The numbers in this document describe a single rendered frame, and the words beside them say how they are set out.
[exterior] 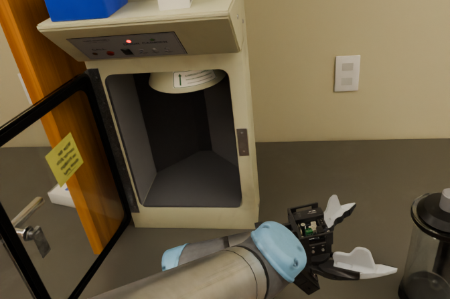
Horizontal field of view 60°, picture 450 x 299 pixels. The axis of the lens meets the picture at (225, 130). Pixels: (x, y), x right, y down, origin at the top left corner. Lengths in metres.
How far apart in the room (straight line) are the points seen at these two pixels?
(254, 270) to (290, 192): 0.67
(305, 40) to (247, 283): 0.87
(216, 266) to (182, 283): 0.06
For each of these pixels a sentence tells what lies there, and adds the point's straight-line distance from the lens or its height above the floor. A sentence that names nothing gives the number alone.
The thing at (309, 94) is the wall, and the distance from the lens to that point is 1.27.
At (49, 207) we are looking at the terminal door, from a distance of 0.79.
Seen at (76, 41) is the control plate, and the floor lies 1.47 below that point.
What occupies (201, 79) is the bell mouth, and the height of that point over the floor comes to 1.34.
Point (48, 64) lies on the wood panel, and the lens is 0.84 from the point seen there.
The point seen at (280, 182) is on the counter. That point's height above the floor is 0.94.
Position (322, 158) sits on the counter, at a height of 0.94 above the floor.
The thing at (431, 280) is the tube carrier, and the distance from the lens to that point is 0.82.
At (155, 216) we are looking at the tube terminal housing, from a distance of 1.04.
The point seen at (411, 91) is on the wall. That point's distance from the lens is 1.32.
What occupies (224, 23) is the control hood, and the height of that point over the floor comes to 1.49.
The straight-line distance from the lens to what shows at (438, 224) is 0.73.
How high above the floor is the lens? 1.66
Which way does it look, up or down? 31 degrees down
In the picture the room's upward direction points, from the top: 7 degrees counter-clockwise
